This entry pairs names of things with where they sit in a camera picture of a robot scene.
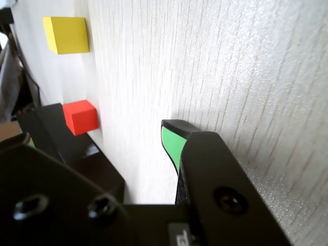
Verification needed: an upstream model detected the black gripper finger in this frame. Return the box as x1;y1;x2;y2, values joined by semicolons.
0;132;134;246
160;119;294;246

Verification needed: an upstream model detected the red wooden cube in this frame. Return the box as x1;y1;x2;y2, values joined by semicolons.
62;99;99;136

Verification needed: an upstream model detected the yellow wooden cube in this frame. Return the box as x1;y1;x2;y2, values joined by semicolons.
43;16;90;55

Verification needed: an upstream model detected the black box tray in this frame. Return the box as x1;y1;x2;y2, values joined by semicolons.
17;102;99;165

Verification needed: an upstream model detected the black open box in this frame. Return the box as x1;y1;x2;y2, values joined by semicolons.
65;132;126;204

